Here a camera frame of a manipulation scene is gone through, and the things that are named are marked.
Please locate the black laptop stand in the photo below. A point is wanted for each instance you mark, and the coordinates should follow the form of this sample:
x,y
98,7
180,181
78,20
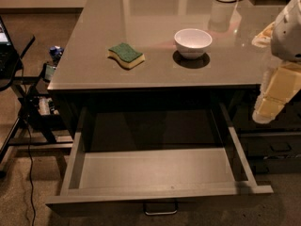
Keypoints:
x,y
25,89

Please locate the green and yellow sponge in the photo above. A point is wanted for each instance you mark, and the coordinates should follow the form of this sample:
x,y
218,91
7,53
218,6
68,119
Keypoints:
x,y
126,56

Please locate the white bowl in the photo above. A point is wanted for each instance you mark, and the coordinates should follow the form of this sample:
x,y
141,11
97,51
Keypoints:
x,y
192,43

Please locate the lower dark drawer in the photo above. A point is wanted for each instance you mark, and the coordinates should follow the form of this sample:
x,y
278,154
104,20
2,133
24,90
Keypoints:
x,y
273,152

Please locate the black laptop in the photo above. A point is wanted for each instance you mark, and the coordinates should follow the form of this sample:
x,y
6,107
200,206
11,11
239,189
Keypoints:
x,y
8,55

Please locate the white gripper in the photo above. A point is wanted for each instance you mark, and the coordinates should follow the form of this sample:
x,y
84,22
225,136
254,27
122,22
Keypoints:
x,y
288,38

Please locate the blue device on stand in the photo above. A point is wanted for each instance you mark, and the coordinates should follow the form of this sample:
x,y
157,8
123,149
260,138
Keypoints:
x,y
56,53

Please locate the metal drawer handle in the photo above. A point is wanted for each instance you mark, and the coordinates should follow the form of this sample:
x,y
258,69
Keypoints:
x,y
160,208

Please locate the grey drawer cabinet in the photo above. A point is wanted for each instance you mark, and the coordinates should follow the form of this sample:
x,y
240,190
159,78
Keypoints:
x,y
230,72

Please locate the open grey top drawer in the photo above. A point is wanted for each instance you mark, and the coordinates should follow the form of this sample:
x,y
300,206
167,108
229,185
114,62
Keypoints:
x,y
119,161

